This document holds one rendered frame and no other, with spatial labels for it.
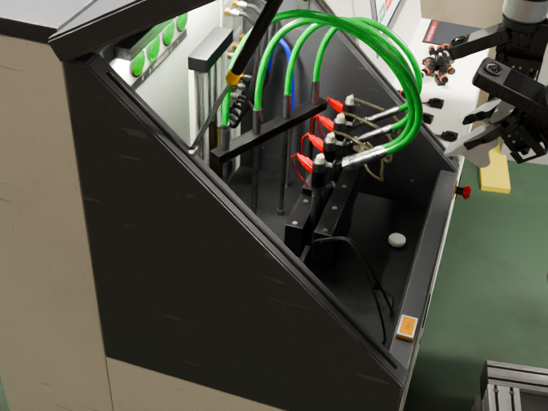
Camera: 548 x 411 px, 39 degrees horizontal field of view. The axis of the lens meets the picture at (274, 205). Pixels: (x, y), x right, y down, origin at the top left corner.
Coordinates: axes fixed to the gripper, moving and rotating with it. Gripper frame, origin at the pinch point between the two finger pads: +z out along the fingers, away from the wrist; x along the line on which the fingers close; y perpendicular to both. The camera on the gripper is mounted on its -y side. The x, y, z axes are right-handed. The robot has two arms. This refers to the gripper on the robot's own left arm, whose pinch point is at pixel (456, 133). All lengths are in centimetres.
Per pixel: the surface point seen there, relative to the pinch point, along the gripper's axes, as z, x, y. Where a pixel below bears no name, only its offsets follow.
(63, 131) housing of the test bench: 32, -32, -43
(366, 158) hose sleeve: 26.0, 5.0, 0.0
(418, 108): 11.7, 9.6, -2.8
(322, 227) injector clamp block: 42.1, -2.3, 6.9
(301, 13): 16.6, 8.2, -28.9
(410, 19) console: 66, 87, 3
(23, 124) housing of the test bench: 37, -34, -48
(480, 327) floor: 109, 63, 104
